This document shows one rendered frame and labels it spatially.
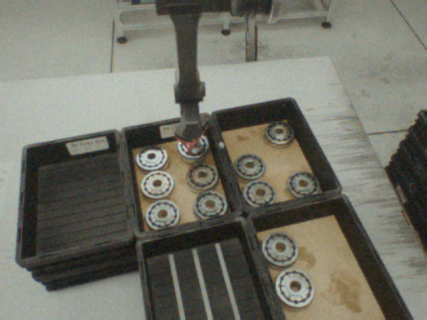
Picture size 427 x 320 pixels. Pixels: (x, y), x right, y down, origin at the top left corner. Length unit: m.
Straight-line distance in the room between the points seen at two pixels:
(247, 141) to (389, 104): 1.69
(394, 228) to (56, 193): 1.10
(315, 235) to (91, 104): 1.06
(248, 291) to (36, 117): 1.12
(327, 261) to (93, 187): 0.74
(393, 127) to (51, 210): 2.14
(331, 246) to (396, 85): 2.03
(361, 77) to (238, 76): 1.42
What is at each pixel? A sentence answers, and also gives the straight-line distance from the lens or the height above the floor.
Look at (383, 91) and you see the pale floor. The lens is 2.96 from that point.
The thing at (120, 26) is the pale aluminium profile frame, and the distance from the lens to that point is 3.14.
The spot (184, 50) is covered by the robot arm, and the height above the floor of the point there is 1.34.
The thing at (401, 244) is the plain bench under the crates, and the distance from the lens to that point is 1.41.
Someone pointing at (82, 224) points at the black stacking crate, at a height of 0.83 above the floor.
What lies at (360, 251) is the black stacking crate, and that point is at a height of 0.87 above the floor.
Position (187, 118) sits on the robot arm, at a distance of 1.04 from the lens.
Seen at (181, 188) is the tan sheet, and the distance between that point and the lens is 1.22.
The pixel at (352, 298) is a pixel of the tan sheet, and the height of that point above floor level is 0.83.
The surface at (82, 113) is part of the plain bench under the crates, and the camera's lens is 1.69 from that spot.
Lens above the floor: 1.86
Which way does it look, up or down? 53 degrees down
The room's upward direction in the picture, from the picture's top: straight up
